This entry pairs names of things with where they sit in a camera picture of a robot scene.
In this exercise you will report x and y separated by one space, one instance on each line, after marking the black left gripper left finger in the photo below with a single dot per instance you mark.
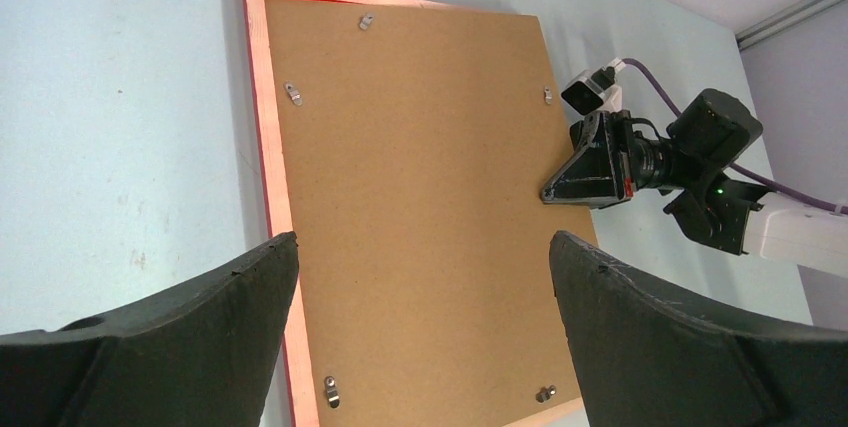
199 353

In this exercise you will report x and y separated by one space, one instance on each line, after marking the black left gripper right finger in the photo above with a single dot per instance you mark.
647 352

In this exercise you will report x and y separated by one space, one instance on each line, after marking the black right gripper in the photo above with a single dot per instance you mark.
613 160

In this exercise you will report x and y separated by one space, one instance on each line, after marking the brown backing board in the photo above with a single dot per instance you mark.
417 212

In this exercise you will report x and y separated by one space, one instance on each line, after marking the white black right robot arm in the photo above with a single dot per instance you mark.
786 229

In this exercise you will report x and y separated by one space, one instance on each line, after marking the small metal turn clip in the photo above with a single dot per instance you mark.
293 93

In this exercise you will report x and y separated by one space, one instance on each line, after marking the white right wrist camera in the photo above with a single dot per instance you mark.
597 90

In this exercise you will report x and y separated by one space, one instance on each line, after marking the aluminium corner post right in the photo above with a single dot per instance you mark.
782 21

